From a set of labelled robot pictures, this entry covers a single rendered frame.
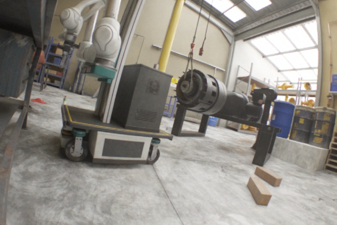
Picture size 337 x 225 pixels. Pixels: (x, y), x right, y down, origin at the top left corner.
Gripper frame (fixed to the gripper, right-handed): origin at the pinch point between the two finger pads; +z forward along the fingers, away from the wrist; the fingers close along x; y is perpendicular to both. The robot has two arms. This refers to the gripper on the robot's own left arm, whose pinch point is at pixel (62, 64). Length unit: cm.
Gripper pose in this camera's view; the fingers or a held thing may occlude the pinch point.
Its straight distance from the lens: 131.7
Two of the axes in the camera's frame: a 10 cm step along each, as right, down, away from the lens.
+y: -7.6, -2.1, -6.1
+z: -2.5, 9.7, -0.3
